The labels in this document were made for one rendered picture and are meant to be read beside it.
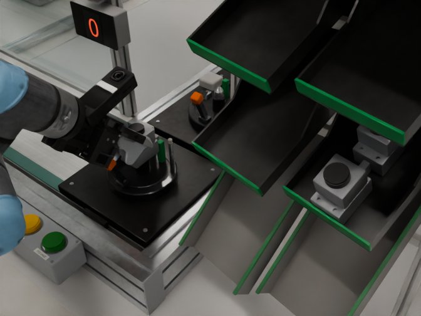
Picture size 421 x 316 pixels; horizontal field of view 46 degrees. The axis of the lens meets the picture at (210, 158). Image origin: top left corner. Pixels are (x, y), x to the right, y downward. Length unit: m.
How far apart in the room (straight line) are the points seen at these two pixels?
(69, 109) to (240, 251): 0.34
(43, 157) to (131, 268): 0.43
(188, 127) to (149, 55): 0.55
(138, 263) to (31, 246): 0.20
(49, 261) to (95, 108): 0.29
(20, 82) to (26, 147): 0.56
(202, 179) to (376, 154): 0.45
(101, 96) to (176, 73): 0.74
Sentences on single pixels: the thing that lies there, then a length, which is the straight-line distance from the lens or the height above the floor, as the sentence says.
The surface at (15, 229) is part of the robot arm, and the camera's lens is 0.62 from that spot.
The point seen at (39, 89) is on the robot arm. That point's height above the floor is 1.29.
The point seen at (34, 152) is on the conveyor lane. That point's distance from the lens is 1.21.
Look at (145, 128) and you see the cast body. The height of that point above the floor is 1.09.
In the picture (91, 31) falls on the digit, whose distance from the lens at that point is 1.06.
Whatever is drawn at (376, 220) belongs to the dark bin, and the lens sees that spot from 0.63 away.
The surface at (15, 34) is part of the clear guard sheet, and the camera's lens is 1.45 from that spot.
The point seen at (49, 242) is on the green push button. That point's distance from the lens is 0.93.
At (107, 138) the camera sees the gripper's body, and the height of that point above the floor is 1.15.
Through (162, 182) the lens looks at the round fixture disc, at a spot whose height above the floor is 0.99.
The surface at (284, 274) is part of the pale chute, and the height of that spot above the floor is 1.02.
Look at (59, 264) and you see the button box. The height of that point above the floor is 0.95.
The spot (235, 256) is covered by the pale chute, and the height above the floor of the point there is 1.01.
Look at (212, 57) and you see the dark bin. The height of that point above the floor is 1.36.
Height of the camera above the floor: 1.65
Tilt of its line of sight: 41 degrees down
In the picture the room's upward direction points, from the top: 1 degrees counter-clockwise
